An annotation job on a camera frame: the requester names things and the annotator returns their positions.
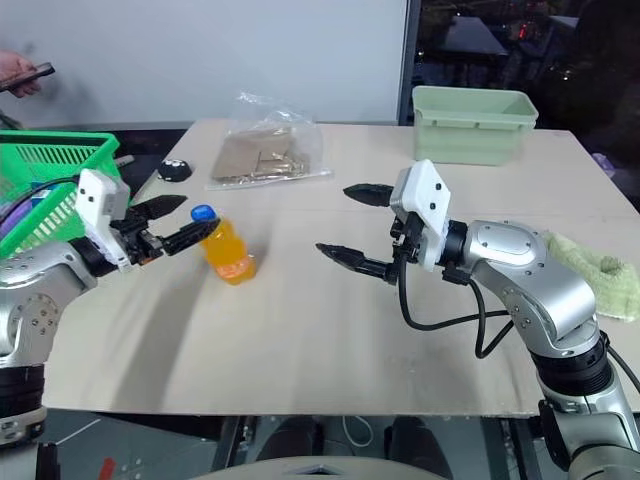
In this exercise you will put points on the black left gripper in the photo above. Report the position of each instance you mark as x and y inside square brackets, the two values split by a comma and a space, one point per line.
[141, 245]

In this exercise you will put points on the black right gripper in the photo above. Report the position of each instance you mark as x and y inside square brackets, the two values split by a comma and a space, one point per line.
[407, 240]

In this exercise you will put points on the orange drink bottle blue cap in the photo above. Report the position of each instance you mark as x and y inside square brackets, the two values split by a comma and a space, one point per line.
[231, 252]

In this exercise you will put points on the dark smartphone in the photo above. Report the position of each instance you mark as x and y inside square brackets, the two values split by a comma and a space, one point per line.
[35, 73]

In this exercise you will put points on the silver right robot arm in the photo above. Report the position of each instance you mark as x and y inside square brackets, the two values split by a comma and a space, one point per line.
[530, 285]

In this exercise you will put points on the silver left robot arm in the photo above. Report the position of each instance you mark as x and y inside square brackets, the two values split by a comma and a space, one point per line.
[30, 305]

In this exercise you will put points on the bright green plastic basket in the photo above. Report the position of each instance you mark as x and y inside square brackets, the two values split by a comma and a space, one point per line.
[60, 150]

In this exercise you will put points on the bystander bare hand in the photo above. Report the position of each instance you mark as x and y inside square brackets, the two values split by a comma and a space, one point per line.
[17, 67]

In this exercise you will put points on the black round device white buttons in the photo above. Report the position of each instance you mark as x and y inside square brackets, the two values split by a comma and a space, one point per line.
[175, 171]

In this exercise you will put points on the clear bag with brown contents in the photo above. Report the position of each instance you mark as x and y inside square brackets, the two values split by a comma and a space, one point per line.
[260, 155]

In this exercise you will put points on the blue package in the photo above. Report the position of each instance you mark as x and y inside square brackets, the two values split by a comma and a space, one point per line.
[50, 197]

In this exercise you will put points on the pale green plastic bin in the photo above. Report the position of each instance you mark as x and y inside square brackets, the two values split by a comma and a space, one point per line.
[465, 130]

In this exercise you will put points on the purple item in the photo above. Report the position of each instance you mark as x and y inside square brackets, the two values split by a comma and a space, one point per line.
[12, 217]

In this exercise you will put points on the dark rounded shape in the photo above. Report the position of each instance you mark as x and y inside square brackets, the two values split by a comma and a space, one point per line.
[420, 445]
[295, 442]

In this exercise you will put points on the light green towel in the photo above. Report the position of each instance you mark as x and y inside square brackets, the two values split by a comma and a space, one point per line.
[595, 275]

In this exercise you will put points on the silver robot torso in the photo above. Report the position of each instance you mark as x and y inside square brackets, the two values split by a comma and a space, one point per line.
[325, 470]

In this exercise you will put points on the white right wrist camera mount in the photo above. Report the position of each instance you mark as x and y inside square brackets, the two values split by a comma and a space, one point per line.
[425, 195]

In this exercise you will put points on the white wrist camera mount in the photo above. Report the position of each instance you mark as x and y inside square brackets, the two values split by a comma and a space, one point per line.
[97, 200]
[425, 195]

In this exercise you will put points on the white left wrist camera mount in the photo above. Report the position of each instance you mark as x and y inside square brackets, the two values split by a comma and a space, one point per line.
[97, 200]

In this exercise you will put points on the grey window frame post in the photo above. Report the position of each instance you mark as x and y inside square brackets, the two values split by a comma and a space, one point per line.
[409, 60]

